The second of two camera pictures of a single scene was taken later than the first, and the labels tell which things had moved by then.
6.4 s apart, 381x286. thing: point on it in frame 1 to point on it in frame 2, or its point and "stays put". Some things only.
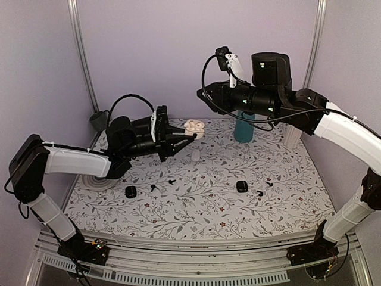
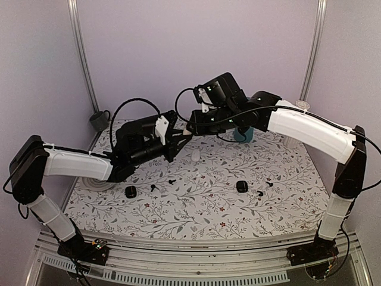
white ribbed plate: [95, 183] stays put
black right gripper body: [260, 100] to [224, 118]
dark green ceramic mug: [99, 120] stays put
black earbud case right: [241, 186] stays put
